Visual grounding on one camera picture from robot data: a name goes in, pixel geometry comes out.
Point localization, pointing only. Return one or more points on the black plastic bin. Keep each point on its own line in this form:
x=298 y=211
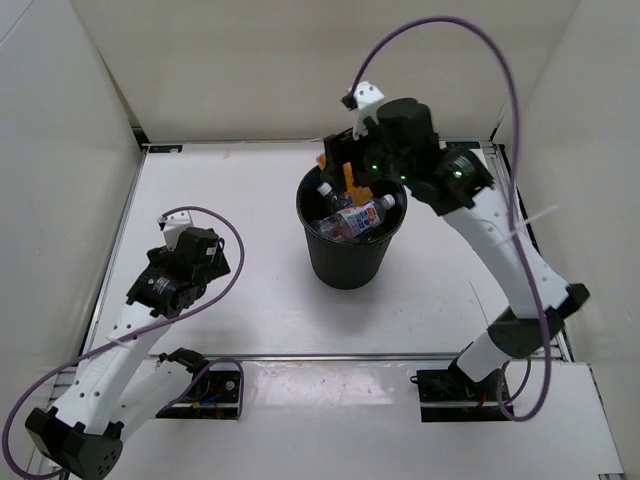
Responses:
x=347 y=244

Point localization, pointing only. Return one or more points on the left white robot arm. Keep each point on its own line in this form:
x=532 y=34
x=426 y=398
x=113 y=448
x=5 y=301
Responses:
x=85 y=429

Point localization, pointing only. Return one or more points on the blue orange label bottle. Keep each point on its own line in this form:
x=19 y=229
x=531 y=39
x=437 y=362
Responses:
x=359 y=220

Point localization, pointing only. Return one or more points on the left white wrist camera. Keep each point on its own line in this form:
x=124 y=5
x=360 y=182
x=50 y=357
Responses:
x=173 y=225

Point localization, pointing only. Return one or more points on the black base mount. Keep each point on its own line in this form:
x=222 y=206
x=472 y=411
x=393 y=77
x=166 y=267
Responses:
x=443 y=399
x=217 y=387

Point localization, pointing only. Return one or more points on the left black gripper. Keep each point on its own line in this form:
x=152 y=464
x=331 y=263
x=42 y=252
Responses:
x=218 y=266

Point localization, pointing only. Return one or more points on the orange juice bottle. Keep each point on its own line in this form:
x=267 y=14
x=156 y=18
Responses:
x=359 y=195

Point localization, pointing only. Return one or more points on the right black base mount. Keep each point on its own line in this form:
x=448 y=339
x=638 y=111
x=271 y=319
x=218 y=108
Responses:
x=443 y=399

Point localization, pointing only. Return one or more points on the clear crushed plastic bottle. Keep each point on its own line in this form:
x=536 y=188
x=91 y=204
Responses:
x=330 y=228

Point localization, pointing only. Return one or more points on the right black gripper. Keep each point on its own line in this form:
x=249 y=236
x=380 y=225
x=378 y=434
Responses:
x=346 y=148

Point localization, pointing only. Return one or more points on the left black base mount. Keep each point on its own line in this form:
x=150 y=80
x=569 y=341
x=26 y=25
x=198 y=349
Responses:
x=217 y=387

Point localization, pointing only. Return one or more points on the black label plastic bottle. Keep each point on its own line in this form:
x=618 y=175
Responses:
x=333 y=200

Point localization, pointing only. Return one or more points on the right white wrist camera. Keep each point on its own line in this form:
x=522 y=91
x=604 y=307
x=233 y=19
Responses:
x=364 y=100

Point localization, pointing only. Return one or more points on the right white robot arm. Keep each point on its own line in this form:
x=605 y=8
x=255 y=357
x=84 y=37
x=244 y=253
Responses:
x=470 y=203

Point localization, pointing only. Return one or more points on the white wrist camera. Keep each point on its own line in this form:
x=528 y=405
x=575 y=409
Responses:
x=364 y=100
x=173 y=225

